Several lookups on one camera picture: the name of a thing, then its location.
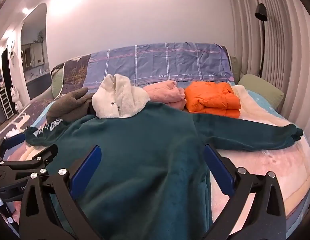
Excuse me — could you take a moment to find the dark green hooded fleece jacket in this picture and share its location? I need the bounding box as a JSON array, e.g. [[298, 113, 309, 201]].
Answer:
[[24, 74, 304, 240]]

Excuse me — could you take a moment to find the pink plush blanket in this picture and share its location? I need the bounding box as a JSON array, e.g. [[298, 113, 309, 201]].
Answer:
[[17, 85, 310, 233]]

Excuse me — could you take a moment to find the large green pillow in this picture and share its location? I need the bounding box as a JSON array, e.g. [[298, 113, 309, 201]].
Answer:
[[238, 74, 285, 110]]

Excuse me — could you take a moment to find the arched doorway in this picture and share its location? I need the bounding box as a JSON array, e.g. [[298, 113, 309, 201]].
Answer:
[[20, 4, 52, 97]]

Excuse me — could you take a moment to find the blue plaid bed sheet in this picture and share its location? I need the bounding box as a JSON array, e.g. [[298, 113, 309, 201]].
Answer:
[[84, 42, 235, 92]]

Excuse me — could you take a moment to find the white rabbit figure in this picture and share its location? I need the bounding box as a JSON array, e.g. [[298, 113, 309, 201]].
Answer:
[[10, 86, 22, 110]]

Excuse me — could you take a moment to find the black floor lamp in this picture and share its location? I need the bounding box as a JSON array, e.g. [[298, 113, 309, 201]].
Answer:
[[254, 3, 268, 78]]

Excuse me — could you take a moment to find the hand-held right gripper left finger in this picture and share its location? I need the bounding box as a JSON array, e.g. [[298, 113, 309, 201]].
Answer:
[[19, 144, 103, 240]]

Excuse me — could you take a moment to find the beige pleated curtain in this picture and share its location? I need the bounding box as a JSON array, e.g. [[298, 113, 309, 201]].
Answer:
[[226, 0, 310, 130]]

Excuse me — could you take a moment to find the folded pink fleece garment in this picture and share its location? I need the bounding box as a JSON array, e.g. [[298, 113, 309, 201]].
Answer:
[[143, 80, 187, 110]]

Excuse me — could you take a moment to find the brown fleece garment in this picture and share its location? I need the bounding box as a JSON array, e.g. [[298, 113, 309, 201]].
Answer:
[[46, 87, 95, 125]]

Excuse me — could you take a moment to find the white wire rack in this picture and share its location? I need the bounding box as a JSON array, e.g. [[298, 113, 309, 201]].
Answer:
[[0, 89, 13, 119]]

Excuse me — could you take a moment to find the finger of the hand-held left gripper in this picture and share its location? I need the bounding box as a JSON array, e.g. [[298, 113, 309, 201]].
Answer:
[[0, 144, 58, 188], [0, 133, 26, 164]]

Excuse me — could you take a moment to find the dark tree print blanket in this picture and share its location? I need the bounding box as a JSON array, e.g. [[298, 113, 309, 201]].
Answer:
[[0, 55, 92, 140]]

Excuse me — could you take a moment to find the small green pillow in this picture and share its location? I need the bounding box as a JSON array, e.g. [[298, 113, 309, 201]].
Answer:
[[50, 64, 65, 98]]

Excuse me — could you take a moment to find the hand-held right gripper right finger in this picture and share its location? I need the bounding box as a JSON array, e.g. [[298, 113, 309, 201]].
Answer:
[[201, 144, 287, 240]]

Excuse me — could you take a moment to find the folded orange puffer jacket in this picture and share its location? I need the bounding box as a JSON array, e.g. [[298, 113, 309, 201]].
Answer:
[[184, 81, 241, 118]]

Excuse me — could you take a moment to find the green headboard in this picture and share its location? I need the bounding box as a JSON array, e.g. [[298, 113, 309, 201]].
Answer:
[[230, 55, 240, 84]]

